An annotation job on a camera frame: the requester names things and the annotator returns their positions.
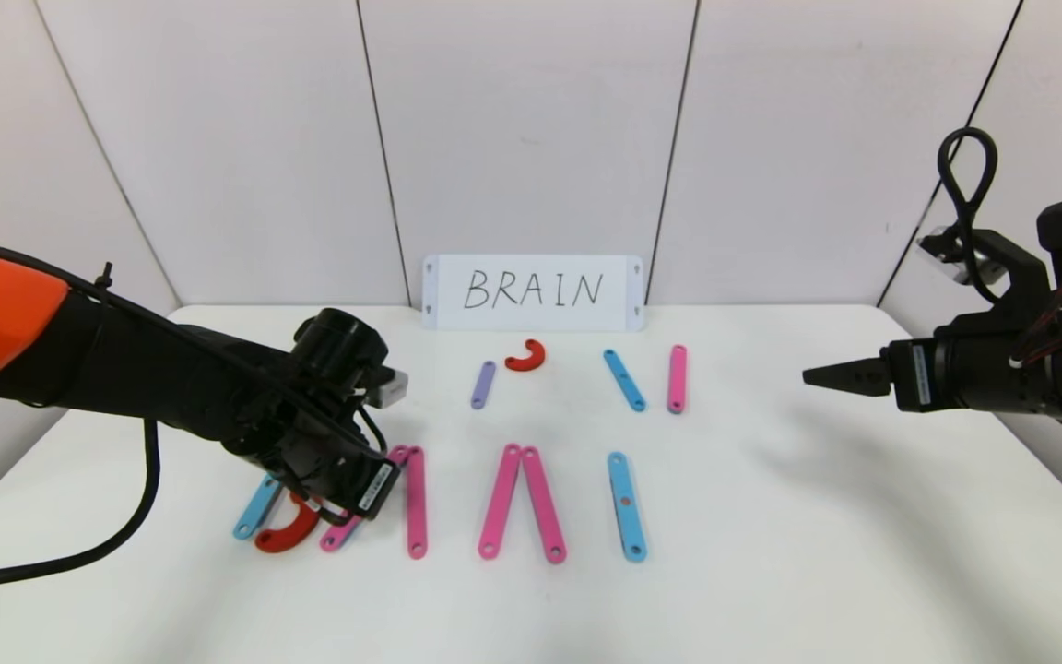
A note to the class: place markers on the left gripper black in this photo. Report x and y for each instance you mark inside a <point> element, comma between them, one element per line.
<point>376,489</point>

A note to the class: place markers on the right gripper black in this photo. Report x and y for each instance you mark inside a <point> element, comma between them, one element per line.
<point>914,376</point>

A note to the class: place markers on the pink bar with holes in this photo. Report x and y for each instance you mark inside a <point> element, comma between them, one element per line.
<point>543,504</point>
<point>677,378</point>
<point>501,501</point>
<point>337,537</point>
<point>417,516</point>

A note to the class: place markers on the short purple bar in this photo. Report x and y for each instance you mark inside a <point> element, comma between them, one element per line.
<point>484,385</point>

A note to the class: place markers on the small red arc piece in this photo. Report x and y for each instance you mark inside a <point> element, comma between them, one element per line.
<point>527,366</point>

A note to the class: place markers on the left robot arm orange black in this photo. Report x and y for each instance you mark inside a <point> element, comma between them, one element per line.
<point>125,369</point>

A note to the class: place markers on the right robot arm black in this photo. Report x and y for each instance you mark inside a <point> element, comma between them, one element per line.
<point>1047,387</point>

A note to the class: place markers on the white BRAIN word card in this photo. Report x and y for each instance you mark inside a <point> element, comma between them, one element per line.
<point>443,293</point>

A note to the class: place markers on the large red arc piece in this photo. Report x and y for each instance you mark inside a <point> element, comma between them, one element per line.
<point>291,539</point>

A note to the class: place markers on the light blue flat bar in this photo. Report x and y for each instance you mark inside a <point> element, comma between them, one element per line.
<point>253,512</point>
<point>629,526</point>

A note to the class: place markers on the medium blue flat bar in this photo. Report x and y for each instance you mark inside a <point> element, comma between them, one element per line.
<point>624,380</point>

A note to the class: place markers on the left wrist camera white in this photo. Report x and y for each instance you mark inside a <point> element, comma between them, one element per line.
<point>391,387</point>

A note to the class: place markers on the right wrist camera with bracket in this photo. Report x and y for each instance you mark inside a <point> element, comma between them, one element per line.
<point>1010,263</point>

